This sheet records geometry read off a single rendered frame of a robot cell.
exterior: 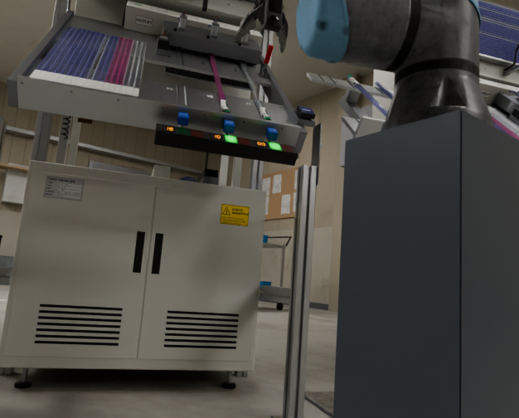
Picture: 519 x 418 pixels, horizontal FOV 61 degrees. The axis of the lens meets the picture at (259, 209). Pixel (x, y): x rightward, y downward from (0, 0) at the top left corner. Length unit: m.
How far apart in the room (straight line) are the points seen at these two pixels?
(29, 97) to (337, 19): 0.73
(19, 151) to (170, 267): 6.92
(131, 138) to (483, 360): 8.33
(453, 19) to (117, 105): 0.73
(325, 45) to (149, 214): 0.86
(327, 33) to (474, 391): 0.47
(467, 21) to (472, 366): 0.45
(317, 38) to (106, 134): 7.99
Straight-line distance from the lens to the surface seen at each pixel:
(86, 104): 1.11
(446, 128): 0.57
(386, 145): 0.62
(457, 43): 0.69
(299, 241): 1.12
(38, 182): 1.38
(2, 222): 7.96
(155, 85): 1.25
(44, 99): 1.12
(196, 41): 1.60
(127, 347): 1.36
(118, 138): 8.60
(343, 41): 0.64
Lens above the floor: 0.34
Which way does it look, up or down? 9 degrees up
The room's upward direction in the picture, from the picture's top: 4 degrees clockwise
